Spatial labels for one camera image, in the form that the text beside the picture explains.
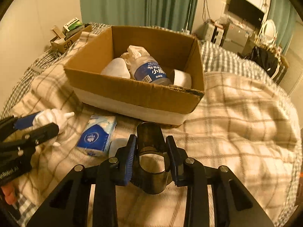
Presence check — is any small cardboard box SF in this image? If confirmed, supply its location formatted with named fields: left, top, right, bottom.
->
left=50, top=24, right=92, bottom=54

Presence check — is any beige plaid blanket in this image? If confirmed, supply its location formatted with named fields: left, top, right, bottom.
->
left=10, top=31, right=301, bottom=227

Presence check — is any silver mini fridge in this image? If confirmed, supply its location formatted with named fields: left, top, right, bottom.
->
left=220, top=23, right=250, bottom=54

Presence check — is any clear plastic water bottle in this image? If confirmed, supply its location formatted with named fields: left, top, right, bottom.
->
left=130, top=56, right=172, bottom=86

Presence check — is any white louvered wardrobe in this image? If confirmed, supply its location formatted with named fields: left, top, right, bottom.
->
left=280, top=22, right=303, bottom=128

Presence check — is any black wall television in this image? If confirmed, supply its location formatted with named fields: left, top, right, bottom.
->
left=228, top=0, right=265, bottom=29

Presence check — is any white tape roll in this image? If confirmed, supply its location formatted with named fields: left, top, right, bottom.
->
left=169, top=69, right=192, bottom=89

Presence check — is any black jacket on chair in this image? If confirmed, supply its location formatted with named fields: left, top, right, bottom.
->
left=245, top=46, right=278, bottom=77

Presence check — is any dark translucent cup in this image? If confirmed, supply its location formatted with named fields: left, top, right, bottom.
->
left=130, top=122, right=172, bottom=195

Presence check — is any green curtain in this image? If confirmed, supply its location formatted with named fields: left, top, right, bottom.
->
left=80, top=0, right=198, bottom=31
left=268, top=0, right=297, bottom=55

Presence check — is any white suitcase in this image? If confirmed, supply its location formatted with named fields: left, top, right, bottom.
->
left=204, top=23, right=224, bottom=45

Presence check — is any large open cardboard box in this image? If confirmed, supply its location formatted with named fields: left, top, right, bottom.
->
left=64, top=26, right=205, bottom=126

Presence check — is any green curtain left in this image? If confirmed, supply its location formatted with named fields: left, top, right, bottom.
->
left=80, top=0, right=198, bottom=31

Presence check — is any green white medicine box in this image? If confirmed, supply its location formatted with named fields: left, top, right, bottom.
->
left=62, top=17, right=83, bottom=35

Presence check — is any white cloth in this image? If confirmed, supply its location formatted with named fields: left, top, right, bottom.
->
left=120, top=45, right=150, bottom=71

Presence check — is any blue tissue pack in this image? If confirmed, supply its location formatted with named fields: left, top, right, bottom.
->
left=76, top=115, right=117, bottom=157

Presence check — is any green curtain right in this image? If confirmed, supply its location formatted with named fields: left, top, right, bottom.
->
left=268, top=0, right=297, bottom=55

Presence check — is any green gingham bed cover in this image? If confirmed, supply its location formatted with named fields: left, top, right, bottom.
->
left=0, top=22, right=303, bottom=227

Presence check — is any white toy figure bottle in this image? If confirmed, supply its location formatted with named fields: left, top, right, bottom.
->
left=32, top=109, right=75, bottom=147

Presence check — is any person's hand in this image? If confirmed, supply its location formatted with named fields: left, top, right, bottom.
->
left=1, top=182, right=17, bottom=205

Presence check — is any white sock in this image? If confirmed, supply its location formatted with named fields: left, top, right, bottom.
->
left=101, top=58, right=130, bottom=79

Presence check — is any white oval mirror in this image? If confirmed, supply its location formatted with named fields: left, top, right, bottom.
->
left=259, top=19, right=277, bottom=45

